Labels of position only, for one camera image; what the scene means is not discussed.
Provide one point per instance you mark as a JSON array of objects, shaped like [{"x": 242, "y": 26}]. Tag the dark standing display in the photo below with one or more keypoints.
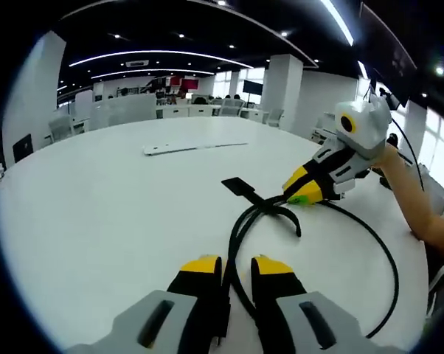
[{"x": 252, "y": 87}]

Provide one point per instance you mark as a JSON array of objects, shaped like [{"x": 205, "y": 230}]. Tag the white mesh office chair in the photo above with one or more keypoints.
[
  {"x": 275, "y": 118},
  {"x": 231, "y": 107}
]

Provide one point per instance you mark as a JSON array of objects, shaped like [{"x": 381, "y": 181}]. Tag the flat white strip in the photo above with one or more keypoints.
[{"x": 163, "y": 149}]

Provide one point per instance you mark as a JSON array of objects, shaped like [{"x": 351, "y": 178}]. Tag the large black monitor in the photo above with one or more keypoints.
[{"x": 391, "y": 55}]

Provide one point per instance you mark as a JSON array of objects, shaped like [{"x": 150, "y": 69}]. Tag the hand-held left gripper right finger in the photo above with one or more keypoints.
[{"x": 299, "y": 321}]

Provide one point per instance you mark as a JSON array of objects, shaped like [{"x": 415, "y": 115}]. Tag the dark chair with white frame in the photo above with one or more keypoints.
[{"x": 439, "y": 284}]

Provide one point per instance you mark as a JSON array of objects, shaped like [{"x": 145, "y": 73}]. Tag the small black monitor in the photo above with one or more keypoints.
[{"x": 23, "y": 147}]

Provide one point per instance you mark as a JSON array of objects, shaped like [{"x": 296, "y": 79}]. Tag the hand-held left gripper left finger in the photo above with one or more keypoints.
[{"x": 159, "y": 324}]

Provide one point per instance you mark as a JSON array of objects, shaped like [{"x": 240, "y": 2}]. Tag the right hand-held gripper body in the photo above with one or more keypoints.
[{"x": 369, "y": 129}]

